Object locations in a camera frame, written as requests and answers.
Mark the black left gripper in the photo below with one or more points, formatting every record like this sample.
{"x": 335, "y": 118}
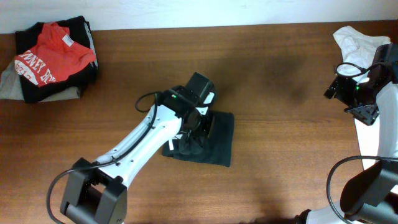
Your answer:
{"x": 206, "y": 127}

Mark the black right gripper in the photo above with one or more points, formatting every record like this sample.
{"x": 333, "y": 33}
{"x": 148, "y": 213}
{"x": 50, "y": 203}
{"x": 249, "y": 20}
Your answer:
{"x": 367, "y": 115}

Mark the dark green t-shirt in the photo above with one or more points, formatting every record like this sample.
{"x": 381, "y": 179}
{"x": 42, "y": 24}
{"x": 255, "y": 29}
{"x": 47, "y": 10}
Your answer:
{"x": 215, "y": 149}

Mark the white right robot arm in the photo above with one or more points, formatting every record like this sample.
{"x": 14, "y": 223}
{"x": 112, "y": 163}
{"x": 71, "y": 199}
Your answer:
{"x": 367, "y": 197}

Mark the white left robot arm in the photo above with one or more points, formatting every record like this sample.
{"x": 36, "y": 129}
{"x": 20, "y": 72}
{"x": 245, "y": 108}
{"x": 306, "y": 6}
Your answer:
{"x": 96, "y": 192}

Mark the white crumpled garment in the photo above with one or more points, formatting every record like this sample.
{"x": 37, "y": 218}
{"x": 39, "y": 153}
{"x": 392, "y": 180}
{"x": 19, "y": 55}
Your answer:
{"x": 358, "y": 52}

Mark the black folded garment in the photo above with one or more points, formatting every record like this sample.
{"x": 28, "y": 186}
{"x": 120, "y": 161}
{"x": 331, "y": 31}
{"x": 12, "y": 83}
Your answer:
{"x": 80, "y": 32}

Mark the red printed t-shirt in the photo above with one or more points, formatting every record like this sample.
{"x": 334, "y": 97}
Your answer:
{"x": 54, "y": 58}

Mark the grey folded garment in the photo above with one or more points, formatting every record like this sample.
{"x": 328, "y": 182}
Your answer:
{"x": 11, "y": 88}

